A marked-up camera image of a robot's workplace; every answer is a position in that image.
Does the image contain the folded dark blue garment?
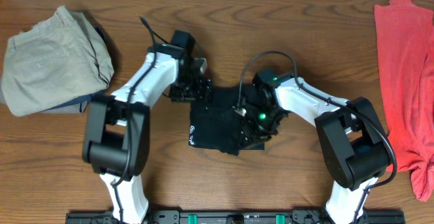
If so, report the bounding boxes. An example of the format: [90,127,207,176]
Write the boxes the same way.
[52,90,105,109]

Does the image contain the red t-shirt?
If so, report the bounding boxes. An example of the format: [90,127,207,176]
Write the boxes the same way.
[374,0,433,202]

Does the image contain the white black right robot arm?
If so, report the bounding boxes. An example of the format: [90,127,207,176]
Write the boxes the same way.
[235,69,396,223]

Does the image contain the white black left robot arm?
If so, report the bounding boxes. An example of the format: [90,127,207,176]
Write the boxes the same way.
[82,44,211,223]

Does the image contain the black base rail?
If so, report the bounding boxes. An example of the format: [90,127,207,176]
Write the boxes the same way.
[64,209,406,224]

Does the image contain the black t-shirt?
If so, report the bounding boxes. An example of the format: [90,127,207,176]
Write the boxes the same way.
[189,85,271,155]

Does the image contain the folded khaki pants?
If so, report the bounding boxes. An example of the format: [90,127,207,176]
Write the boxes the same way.
[1,5,115,117]

